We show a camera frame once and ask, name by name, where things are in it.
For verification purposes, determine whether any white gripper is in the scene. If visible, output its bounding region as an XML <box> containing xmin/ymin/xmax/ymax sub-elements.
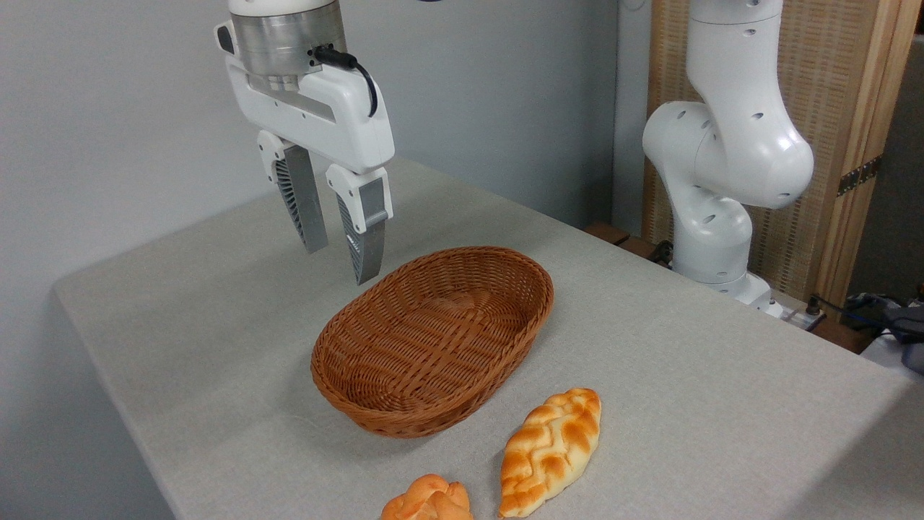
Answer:
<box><xmin>214</xmin><ymin>19</ymin><xmax>396</xmax><ymax>286</ymax></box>

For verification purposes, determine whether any small round bread roll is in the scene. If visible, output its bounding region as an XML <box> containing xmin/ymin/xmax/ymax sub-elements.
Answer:
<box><xmin>380</xmin><ymin>473</ymin><xmax>475</xmax><ymax>520</ymax></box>

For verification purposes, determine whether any long braided bread loaf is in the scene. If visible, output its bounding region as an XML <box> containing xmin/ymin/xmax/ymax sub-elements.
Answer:
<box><xmin>498</xmin><ymin>388</ymin><xmax>602</xmax><ymax>519</ymax></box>

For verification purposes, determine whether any brown oval wicker basket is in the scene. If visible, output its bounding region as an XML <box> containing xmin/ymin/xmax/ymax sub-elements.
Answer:
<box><xmin>310</xmin><ymin>246</ymin><xmax>555</xmax><ymax>439</ymax></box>

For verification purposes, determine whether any wooden woven folding screen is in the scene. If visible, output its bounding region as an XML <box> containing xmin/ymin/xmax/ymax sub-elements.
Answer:
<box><xmin>642</xmin><ymin>0</ymin><xmax>924</xmax><ymax>313</ymax></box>

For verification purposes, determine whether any dark metal screen hinge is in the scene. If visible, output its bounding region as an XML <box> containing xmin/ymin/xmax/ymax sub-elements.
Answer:
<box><xmin>837</xmin><ymin>155</ymin><xmax>883</xmax><ymax>197</ymax></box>

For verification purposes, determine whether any dark grey bag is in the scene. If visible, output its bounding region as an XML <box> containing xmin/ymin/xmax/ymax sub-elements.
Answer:
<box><xmin>882</xmin><ymin>306</ymin><xmax>924</xmax><ymax>375</ymax></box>

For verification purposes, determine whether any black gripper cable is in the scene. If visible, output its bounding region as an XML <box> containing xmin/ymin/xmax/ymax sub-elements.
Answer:
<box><xmin>311</xmin><ymin>44</ymin><xmax>380</xmax><ymax>118</ymax></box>

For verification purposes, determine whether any black power cable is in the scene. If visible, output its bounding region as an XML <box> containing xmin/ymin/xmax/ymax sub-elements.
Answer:
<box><xmin>807</xmin><ymin>292</ymin><xmax>924</xmax><ymax>342</ymax></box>

